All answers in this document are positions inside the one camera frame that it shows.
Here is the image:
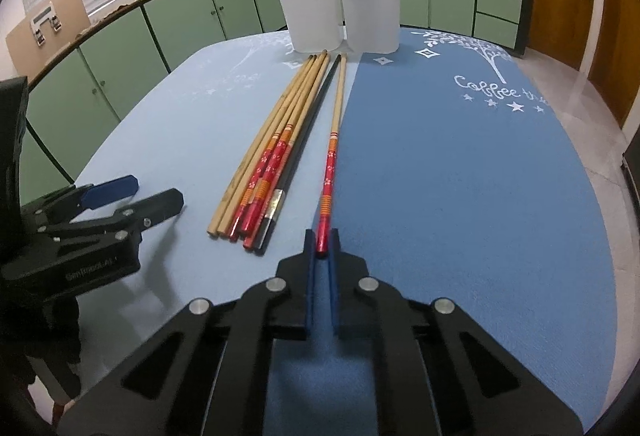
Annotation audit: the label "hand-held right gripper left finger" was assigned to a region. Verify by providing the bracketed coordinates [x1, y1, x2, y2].
[55, 228, 321, 436]

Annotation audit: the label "red patterned chopstick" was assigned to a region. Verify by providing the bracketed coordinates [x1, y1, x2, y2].
[239, 53, 332, 237]
[242, 136, 296, 251]
[228, 50, 328, 241]
[315, 54, 348, 259]

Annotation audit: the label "dark cabinet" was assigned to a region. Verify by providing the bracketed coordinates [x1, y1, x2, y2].
[620, 143, 640, 217]

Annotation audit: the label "white two-part utensil holder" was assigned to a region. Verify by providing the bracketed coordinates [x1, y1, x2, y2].
[270, 0, 402, 55]

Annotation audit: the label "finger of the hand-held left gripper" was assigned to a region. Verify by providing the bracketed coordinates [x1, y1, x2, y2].
[37, 188, 185, 245]
[20, 175, 139, 227]

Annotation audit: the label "white clip device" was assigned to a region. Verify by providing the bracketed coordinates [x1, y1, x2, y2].
[30, 2, 62, 47]

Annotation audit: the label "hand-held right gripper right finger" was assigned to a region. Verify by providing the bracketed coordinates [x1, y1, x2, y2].
[327, 228, 587, 436]

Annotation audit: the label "green lower kitchen cabinets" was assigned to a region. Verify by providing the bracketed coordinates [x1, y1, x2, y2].
[10, 0, 536, 194]

